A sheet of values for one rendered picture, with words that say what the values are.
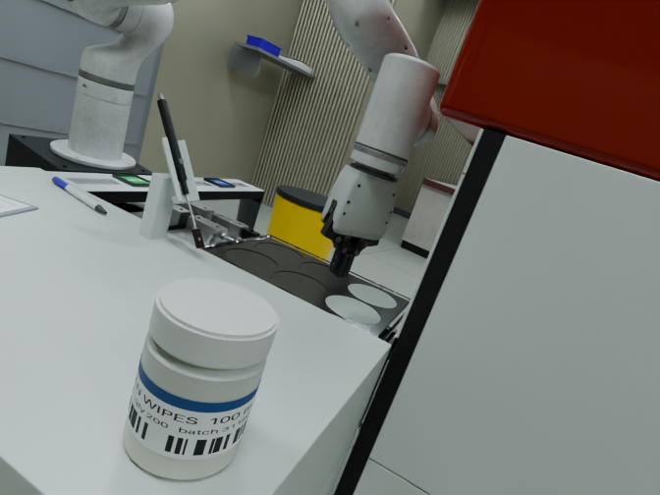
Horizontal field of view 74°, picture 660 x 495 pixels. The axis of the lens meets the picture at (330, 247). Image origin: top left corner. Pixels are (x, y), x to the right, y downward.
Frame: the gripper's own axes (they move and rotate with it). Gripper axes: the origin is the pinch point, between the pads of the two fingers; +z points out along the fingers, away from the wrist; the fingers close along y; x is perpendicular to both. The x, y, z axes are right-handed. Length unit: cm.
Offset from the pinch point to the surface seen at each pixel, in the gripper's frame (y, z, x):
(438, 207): -374, 30, -337
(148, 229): 28.7, 0.2, -3.4
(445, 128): -564, -86, -576
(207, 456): 31.2, -0.5, 35.2
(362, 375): 13.2, 1.4, 26.5
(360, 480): 3.8, 19.2, 23.6
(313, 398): 20.2, 1.4, 29.1
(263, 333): 29.8, -8.0, 34.6
